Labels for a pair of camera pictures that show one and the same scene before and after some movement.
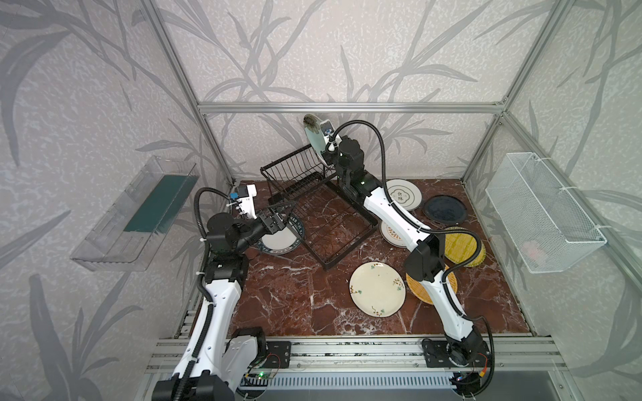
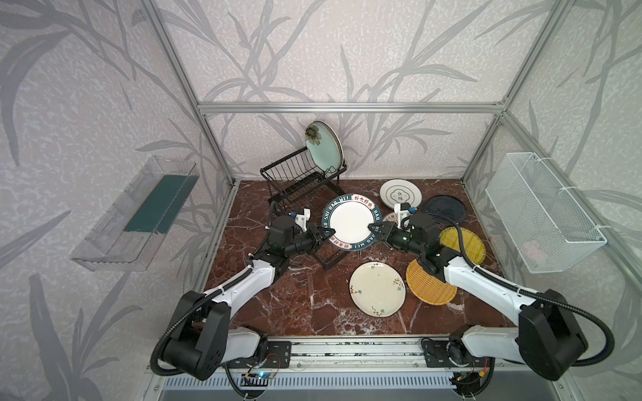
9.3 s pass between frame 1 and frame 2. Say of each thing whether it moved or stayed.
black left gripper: moved
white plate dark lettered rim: moved
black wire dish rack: stayed
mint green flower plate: moved
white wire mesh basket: stayed
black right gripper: moved
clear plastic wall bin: stayed
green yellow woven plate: stayed
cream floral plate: stayed
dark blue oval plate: stayed
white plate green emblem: stayed
